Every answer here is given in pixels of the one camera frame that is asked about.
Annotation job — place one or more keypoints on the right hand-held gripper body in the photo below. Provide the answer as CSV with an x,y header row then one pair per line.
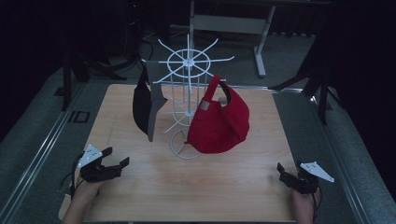
x,y
316,170

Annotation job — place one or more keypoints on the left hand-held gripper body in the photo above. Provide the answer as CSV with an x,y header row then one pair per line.
x,y
90,155

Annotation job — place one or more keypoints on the grey sun visor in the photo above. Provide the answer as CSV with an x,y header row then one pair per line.
x,y
153,102

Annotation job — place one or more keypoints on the red baseball cap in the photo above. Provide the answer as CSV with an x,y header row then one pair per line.
x,y
218,130

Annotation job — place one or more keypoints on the person's left hand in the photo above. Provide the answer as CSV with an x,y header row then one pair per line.
x,y
85,191

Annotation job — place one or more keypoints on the person's right hand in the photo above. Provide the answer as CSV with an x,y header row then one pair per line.
x,y
303,207

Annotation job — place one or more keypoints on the black metal stand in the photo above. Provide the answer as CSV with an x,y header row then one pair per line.
x,y
323,96
66,87

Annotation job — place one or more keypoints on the round grey table grommet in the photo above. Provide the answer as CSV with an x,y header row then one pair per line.
x,y
222,100

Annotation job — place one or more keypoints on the metal floor rail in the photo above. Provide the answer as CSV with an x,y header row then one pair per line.
x,y
339,161
46,146

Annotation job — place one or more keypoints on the black rectangular floor bracket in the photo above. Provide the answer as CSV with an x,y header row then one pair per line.
x,y
74,117

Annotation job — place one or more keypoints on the grey metal desk frame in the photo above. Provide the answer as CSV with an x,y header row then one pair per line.
x,y
230,24

